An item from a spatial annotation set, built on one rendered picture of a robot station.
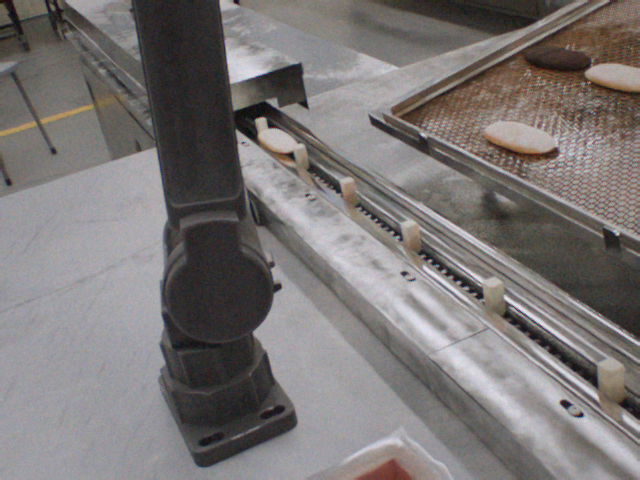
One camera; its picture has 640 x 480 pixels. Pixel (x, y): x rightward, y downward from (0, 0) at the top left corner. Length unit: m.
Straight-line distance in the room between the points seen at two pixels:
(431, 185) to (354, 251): 0.23
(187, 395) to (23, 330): 0.31
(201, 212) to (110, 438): 0.23
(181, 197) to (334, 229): 0.29
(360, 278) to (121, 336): 0.25
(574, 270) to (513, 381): 0.22
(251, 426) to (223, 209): 0.18
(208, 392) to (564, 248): 0.38
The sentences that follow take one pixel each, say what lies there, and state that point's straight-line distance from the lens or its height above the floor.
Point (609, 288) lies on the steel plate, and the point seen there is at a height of 0.82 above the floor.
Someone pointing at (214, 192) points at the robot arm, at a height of 1.02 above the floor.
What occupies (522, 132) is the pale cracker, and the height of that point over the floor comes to 0.91.
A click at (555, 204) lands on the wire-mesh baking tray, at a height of 0.89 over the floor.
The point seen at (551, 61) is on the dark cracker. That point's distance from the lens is 1.03.
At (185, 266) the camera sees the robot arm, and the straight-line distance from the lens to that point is 0.58.
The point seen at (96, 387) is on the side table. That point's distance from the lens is 0.79.
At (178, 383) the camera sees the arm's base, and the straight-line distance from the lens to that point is 0.67.
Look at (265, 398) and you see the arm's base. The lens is 0.68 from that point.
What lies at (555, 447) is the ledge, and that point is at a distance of 0.56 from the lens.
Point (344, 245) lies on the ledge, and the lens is 0.81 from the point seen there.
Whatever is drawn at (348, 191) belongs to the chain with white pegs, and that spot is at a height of 0.86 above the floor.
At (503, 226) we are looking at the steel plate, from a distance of 0.89.
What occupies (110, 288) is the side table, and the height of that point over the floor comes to 0.82.
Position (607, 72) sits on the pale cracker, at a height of 0.93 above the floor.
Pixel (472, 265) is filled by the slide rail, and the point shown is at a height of 0.85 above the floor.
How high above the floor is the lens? 1.25
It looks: 27 degrees down
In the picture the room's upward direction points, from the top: 12 degrees counter-clockwise
